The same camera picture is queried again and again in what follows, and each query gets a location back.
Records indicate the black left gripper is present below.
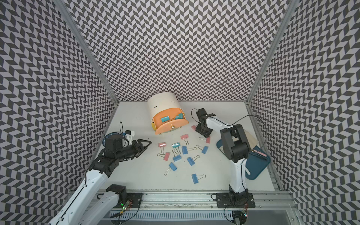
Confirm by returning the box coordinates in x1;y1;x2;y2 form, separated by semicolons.
116;138;152;162

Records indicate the blue binder clip low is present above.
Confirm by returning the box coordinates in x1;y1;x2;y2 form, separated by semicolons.
172;150;182;162

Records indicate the orange top drawer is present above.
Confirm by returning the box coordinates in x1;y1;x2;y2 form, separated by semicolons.
155;108;189;135

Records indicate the white round drawer cabinet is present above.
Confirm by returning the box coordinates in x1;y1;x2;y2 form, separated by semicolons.
147;92;180;128

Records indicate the blue binder clip bottom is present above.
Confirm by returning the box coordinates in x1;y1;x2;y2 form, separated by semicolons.
191;174;206;184

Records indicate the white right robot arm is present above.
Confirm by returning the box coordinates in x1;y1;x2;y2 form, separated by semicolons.
196;108;251;206

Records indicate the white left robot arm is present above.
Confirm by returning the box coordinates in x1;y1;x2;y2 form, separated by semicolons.
49;134;152;225

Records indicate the pink binder clip centre top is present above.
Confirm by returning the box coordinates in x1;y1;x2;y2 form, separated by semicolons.
181;134;189;145

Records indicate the pink binder clip lower left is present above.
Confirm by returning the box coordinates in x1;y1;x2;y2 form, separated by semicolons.
157;152;170;161

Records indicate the blue binder clip centre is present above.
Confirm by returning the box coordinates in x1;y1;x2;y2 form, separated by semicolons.
181;146;197;155

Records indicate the blue binder clip mid right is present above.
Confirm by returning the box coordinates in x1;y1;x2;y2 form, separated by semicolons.
187;155;200;166

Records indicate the blue binder clip lower left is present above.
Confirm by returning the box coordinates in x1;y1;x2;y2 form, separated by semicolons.
164;163;177;176

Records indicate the blue patterned bowl far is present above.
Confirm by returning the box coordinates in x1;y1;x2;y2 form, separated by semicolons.
102;132;120;147

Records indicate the beige cloth napkin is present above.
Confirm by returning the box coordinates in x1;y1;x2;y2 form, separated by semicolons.
245;130;259;149

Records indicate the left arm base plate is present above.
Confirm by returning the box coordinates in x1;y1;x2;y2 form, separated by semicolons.
120;193;143;209

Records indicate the pink handled utensil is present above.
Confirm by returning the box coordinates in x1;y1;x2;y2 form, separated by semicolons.
251;150;267;158

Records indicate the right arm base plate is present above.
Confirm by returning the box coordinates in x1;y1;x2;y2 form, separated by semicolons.
215;193;256;209

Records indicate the aluminium front rail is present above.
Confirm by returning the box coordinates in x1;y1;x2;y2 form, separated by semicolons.
140;190;297;211

